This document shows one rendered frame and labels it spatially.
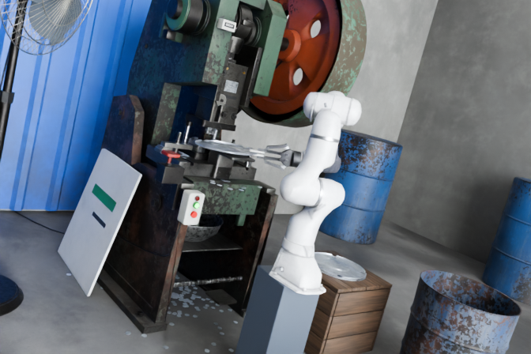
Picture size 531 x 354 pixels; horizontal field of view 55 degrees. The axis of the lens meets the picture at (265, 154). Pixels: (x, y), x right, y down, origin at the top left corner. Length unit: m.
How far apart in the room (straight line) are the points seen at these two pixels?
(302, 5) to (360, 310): 1.50
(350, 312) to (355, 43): 1.22
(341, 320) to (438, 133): 3.36
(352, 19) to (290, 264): 1.16
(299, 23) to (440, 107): 3.05
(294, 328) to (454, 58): 4.02
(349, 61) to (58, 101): 1.79
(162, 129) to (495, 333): 1.69
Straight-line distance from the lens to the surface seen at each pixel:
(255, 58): 2.39
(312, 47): 2.56
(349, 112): 1.91
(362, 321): 2.51
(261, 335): 1.98
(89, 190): 2.78
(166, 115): 2.52
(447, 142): 5.39
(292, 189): 1.79
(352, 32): 2.41
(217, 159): 2.30
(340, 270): 2.47
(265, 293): 1.95
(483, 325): 2.26
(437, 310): 2.27
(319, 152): 1.82
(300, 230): 1.86
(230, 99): 2.38
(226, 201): 2.33
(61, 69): 3.29
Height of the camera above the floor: 1.13
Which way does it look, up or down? 8 degrees down
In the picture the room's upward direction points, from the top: 14 degrees clockwise
